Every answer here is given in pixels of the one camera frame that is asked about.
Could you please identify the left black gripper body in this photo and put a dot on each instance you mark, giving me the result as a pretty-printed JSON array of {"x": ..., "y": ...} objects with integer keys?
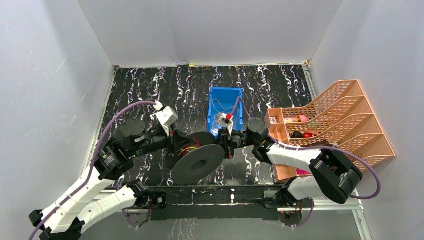
[{"x": 174, "y": 141}]

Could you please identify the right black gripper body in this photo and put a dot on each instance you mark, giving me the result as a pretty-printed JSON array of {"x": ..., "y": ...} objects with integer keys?
[{"x": 228, "y": 143}]

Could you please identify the dark grey cable spool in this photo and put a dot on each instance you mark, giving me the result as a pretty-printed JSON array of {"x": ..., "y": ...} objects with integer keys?
[{"x": 196, "y": 160}]

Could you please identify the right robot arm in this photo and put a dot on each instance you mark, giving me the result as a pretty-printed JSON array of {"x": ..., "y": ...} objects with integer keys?
[{"x": 332, "y": 174}]

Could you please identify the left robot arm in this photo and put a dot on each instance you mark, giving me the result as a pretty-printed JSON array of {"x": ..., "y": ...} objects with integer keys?
[{"x": 77, "y": 210}]

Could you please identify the blue plastic bin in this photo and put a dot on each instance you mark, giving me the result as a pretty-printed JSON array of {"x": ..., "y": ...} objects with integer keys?
[{"x": 223, "y": 100}]

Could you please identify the orange organizer tray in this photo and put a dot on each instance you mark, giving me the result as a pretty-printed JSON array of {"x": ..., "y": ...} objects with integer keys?
[{"x": 282, "y": 132}]

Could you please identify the pink yellow toy in tray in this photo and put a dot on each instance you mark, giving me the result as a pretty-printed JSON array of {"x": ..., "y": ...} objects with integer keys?
[{"x": 296, "y": 119}]

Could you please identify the red item in tray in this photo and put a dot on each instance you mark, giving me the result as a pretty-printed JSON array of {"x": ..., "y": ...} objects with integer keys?
[{"x": 298, "y": 135}]

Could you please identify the pink item in tray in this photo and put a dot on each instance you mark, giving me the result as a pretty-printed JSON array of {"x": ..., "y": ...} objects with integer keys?
[{"x": 302, "y": 172}]

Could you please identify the orange file rack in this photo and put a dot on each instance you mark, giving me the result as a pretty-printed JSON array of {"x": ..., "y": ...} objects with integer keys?
[{"x": 348, "y": 121}]

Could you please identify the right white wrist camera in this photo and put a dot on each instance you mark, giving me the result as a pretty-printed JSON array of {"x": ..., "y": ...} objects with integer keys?
[{"x": 226, "y": 121}]

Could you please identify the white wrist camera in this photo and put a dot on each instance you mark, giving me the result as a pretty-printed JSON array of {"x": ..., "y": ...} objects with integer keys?
[
  {"x": 165, "y": 115},
  {"x": 226, "y": 121}
]

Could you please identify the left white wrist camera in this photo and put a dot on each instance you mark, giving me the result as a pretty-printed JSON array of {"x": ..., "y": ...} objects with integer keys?
[{"x": 165, "y": 115}]

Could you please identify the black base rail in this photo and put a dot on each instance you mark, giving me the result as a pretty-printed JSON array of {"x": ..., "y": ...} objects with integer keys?
[{"x": 160, "y": 203}]

